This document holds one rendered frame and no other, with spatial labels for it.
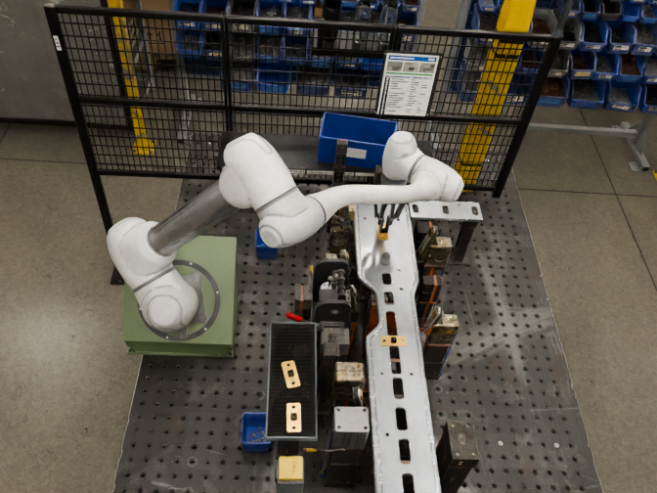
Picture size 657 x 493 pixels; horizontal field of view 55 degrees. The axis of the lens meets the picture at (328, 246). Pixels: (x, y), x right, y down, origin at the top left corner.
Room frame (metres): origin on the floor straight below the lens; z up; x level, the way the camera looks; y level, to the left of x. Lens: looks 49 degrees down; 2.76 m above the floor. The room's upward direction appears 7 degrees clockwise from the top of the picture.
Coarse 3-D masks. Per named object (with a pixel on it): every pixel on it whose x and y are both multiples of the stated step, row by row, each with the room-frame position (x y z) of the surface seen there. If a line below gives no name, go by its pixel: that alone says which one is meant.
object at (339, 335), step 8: (328, 328) 1.14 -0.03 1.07; (336, 328) 1.14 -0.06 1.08; (344, 328) 1.14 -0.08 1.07; (328, 336) 1.10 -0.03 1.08; (336, 336) 1.10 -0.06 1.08; (344, 336) 1.11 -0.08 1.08; (320, 344) 1.10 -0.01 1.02; (344, 344) 1.08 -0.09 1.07; (320, 352) 1.08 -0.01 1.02; (344, 352) 1.08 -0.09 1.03; (320, 360) 1.07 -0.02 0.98; (344, 360) 1.08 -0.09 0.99; (320, 368) 1.10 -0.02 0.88; (320, 376) 1.08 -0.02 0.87
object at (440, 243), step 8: (440, 240) 1.60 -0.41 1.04; (448, 240) 1.60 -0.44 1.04; (432, 248) 1.56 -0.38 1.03; (440, 248) 1.57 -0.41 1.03; (448, 248) 1.57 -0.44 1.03; (424, 256) 1.58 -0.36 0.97; (432, 256) 1.57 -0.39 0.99; (440, 256) 1.57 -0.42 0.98; (448, 256) 1.57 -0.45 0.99; (424, 264) 1.56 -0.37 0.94; (432, 264) 1.57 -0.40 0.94; (440, 264) 1.57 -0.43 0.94; (424, 272) 1.57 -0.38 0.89; (432, 272) 1.57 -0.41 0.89; (440, 272) 1.62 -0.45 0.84; (416, 296) 1.56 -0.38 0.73
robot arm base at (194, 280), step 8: (184, 280) 1.33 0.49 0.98; (192, 280) 1.34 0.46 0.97; (200, 280) 1.35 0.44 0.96; (200, 288) 1.33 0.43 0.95; (200, 296) 1.30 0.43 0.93; (200, 304) 1.28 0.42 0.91; (200, 312) 1.26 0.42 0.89; (192, 320) 1.24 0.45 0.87; (200, 320) 1.24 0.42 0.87; (184, 328) 1.21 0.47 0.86; (184, 336) 1.19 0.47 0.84
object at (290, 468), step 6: (282, 456) 0.67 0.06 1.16; (288, 456) 0.67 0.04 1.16; (282, 462) 0.65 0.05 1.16; (288, 462) 0.65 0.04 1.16; (294, 462) 0.65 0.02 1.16; (300, 462) 0.66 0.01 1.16; (282, 468) 0.64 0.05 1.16; (288, 468) 0.64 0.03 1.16; (294, 468) 0.64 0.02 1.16; (300, 468) 0.64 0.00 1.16; (282, 474) 0.62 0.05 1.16; (288, 474) 0.62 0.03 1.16; (294, 474) 0.62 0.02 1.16; (300, 474) 0.62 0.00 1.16
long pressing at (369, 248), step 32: (384, 288) 1.38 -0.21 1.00; (416, 288) 1.40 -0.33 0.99; (384, 320) 1.24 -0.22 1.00; (416, 320) 1.26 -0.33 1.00; (384, 352) 1.12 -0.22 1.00; (416, 352) 1.13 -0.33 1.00; (384, 384) 1.00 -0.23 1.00; (416, 384) 1.01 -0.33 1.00; (384, 416) 0.89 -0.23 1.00; (416, 416) 0.91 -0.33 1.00; (384, 448) 0.79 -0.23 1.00; (416, 448) 0.80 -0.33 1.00; (384, 480) 0.70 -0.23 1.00; (416, 480) 0.71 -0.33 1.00
